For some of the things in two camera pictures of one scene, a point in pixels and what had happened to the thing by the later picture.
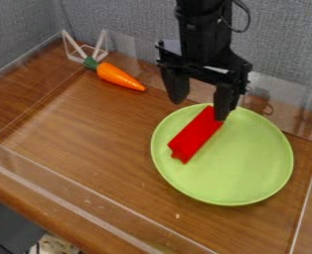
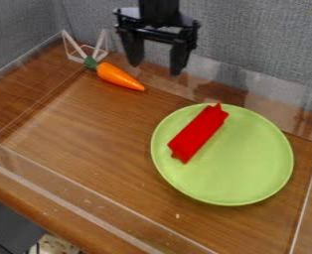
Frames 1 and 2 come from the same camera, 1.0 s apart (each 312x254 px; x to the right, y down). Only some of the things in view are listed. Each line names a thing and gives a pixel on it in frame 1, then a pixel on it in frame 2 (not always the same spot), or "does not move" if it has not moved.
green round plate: x=242 y=165 does not move
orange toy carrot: x=113 y=73 does not move
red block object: x=196 y=135 does not move
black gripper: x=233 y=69 to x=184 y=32
